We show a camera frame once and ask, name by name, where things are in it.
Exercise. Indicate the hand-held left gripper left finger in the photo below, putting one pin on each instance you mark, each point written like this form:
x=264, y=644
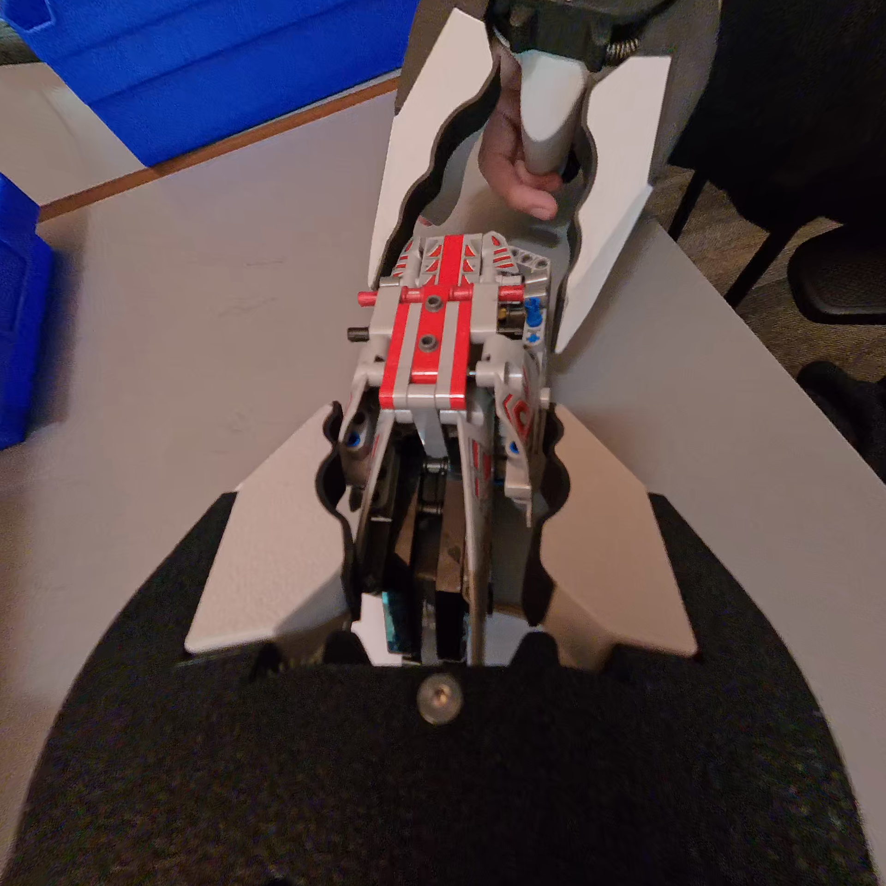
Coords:
x=263, y=554

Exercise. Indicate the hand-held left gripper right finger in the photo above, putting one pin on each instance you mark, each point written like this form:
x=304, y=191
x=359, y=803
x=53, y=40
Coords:
x=616, y=560

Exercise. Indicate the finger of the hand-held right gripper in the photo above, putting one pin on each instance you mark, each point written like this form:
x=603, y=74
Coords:
x=623, y=138
x=429, y=90

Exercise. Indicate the grey and red toy truck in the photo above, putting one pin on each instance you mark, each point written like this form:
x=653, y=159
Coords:
x=422, y=346

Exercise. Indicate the white desk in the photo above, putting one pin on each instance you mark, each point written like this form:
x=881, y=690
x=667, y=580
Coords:
x=207, y=311

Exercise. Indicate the desk with brown edge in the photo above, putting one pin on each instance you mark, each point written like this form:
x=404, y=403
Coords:
x=55, y=138

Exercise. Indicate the person's right hand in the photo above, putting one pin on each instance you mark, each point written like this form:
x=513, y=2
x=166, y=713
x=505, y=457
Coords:
x=512, y=173

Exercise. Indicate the blue storage bin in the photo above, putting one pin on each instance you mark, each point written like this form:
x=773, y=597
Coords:
x=24, y=311
x=242, y=62

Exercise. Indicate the black office chair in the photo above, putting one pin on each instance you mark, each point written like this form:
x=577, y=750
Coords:
x=837, y=277

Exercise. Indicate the person's black pants leg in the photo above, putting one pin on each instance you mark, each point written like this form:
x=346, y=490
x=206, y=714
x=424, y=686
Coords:
x=844, y=415

